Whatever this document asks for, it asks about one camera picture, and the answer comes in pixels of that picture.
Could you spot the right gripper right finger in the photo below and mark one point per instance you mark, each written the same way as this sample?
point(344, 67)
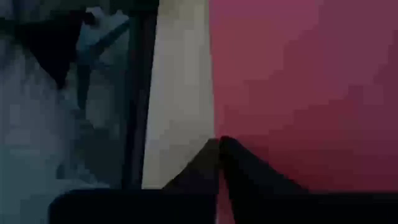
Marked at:
point(248, 180)

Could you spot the black angular object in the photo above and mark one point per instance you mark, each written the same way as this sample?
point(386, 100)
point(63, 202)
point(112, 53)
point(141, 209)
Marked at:
point(53, 46)

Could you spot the red paper sheet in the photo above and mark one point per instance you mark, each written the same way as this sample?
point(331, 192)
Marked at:
point(295, 77)

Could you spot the black metal table frame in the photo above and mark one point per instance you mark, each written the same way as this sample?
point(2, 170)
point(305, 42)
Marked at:
point(138, 93)

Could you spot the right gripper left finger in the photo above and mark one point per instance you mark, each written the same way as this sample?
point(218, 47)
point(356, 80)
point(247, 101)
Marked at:
point(202, 174)

